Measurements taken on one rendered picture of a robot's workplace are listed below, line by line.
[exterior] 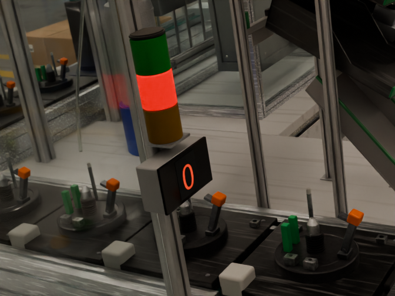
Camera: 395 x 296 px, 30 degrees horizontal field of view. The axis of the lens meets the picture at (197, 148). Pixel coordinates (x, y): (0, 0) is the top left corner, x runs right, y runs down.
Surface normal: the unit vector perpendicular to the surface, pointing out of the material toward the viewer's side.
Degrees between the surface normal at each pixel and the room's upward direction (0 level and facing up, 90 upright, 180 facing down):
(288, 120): 0
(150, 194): 90
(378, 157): 90
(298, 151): 0
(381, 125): 45
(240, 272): 0
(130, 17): 90
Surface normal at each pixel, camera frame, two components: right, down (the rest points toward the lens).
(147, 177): -0.54, 0.39
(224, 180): -0.15, -0.92
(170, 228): 0.83, 0.07
